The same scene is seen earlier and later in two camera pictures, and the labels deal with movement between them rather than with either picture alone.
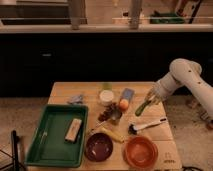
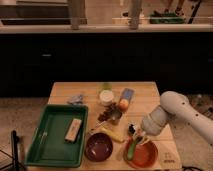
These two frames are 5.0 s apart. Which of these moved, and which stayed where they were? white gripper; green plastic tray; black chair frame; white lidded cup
Moved: white gripper
Stayed: white lidded cup; green plastic tray; black chair frame
